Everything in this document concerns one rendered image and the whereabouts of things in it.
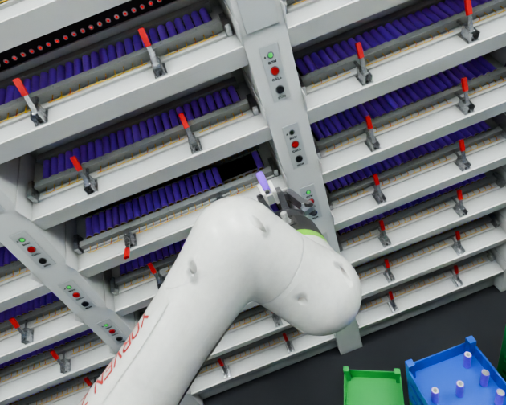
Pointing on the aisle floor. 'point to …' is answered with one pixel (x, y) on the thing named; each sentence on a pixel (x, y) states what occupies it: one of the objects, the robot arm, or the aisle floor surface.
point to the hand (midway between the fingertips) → (268, 193)
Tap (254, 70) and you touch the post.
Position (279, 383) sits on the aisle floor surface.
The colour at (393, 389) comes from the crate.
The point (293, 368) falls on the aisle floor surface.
